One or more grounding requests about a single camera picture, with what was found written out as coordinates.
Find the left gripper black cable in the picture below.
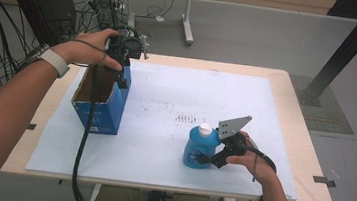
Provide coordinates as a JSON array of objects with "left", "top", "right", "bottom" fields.
[{"left": 69, "top": 63, "right": 107, "bottom": 201}]

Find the person's right hand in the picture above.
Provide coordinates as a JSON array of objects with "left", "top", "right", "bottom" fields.
[{"left": 223, "top": 129, "right": 281, "bottom": 187}]

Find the black device under table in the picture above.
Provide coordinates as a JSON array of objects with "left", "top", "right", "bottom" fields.
[{"left": 145, "top": 189, "right": 170, "bottom": 201}]

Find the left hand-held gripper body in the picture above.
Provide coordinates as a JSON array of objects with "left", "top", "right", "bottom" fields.
[{"left": 104, "top": 25, "right": 153, "bottom": 70}]

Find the white paper sheet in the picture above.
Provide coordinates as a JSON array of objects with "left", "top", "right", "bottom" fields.
[{"left": 24, "top": 50, "right": 310, "bottom": 201}]

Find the white desk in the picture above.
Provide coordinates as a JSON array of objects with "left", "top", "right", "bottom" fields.
[{"left": 99, "top": 0, "right": 226, "bottom": 51}]

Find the blue cardboard box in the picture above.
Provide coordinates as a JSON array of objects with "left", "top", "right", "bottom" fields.
[{"left": 68, "top": 59, "right": 134, "bottom": 137}]

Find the black computer tower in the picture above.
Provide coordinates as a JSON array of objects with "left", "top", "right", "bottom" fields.
[{"left": 88, "top": 0, "right": 120, "bottom": 32}]

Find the blue bottle with white cap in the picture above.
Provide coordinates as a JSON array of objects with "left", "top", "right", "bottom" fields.
[{"left": 181, "top": 121, "right": 225, "bottom": 172}]

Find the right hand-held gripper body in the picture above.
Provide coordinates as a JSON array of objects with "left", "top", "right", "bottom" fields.
[{"left": 214, "top": 112, "right": 253, "bottom": 159}]

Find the black box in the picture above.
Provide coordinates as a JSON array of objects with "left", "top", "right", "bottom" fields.
[{"left": 33, "top": 0, "right": 79, "bottom": 45}]

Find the dark floor mat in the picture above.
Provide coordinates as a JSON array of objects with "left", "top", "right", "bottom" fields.
[{"left": 283, "top": 74, "right": 357, "bottom": 136}]

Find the person's left hand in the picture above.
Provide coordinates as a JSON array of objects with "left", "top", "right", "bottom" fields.
[{"left": 49, "top": 22, "right": 128, "bottom": 73}]

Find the wristwatch with beige strap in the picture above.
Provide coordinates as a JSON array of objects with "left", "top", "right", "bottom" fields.
[{"left": 21, "top": 41, "right": 73, "bottom": 80}]

